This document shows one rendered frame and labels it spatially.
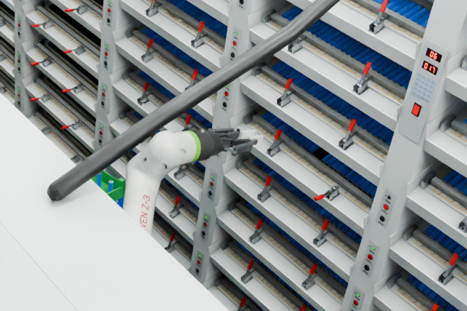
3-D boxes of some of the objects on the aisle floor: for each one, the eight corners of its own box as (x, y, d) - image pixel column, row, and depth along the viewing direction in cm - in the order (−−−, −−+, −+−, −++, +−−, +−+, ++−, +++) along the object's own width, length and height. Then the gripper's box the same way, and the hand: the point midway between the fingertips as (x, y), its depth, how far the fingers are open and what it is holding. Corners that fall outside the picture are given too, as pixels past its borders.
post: (322, 447, 280) (476, -17, 187) (304, 427, 286) (443, -32, 192) (360, 419, 292) (521, -29, 199) (341, 402, 298) (489, -42, 204)
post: (101, 225, 362) (130, -175, 268) (89, 214, 367) (115, -183, 273) (137, 211, 374) (177, -176, 280) (126, 200, 379) (161, -183, 286)
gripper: (184, 142, 242) (238, 135, 259) (218, 169, 233) (272, 159, 250) (190, 120, 239) (245, 114, 256) (225, 146, 230) (279, 138, 247)
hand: (251, 137), depth 251 cm, fingers open, 3 cm apart
